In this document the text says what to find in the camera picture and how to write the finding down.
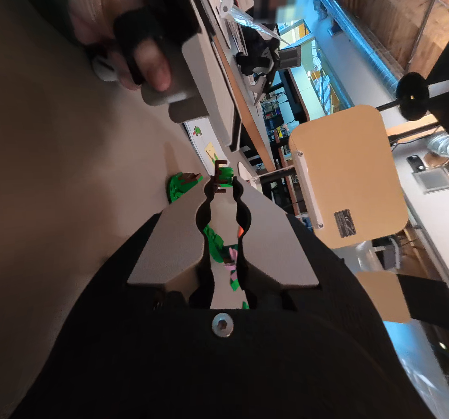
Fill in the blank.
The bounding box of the silver ventilation duct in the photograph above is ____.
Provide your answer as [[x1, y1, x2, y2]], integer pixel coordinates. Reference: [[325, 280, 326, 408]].
[[313, 0, 401, 91]]

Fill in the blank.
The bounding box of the black monitor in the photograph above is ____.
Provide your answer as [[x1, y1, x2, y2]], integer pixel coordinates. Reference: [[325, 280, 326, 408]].
[[276, 46, 303, 72]]

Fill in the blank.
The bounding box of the light wood side table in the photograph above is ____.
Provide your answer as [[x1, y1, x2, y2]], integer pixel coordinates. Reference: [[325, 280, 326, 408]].
[[288, 104, 410, 250]]

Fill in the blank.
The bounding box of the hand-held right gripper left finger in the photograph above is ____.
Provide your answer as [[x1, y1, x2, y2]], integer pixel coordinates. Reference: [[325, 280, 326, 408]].
[[127, 175, 215, 303]]

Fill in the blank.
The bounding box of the green lego plant model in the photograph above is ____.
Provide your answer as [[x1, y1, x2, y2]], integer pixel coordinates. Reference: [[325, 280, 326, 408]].
[[167, 171, 250, 310]]

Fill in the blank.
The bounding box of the person's left hand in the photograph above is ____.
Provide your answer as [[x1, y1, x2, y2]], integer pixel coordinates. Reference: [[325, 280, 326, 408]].
[[68, 0, 172, 92]]

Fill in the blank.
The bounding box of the wall vent grille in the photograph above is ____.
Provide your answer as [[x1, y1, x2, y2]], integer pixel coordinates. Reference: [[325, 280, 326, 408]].
[[415, 166, 449, 194]]

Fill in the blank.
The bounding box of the grey desk with wood edge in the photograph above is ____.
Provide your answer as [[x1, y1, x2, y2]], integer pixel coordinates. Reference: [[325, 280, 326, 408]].
[[182, 0, 278, 171]]

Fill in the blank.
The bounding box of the clear acrylic sheet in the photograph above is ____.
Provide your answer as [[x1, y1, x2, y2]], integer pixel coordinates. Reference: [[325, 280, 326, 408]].
[[230, 7, 292, 46]]

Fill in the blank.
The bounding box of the small green brown lego assembly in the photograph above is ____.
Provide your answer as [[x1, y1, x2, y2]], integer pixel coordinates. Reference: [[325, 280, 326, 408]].
[[211, 160, 234, 194]]

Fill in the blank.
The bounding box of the black floor lamp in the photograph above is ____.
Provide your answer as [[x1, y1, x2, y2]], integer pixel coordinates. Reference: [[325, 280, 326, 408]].
[[376, 71, 449, 122]]

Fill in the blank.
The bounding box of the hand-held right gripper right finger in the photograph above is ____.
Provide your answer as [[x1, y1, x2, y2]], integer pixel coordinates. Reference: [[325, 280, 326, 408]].
[[232, 174, 320, 309]]

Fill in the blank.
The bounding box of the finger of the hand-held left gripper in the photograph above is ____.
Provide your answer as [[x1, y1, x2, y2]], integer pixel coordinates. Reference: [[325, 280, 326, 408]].
[[182, 33, 243, 154]]

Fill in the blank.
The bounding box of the idle black grey gripper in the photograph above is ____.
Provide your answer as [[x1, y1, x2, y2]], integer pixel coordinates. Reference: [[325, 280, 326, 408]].
[[234, 45, 282, 106]]

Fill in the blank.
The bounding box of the lego instruction booklet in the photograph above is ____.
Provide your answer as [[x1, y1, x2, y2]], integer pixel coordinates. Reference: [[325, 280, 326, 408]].
[[183, 118, 229, 168]]

